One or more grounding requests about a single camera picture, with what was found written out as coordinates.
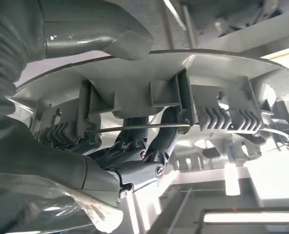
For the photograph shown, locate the clear plastic film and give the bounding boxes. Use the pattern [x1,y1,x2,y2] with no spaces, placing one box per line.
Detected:
[0,173,124,234]

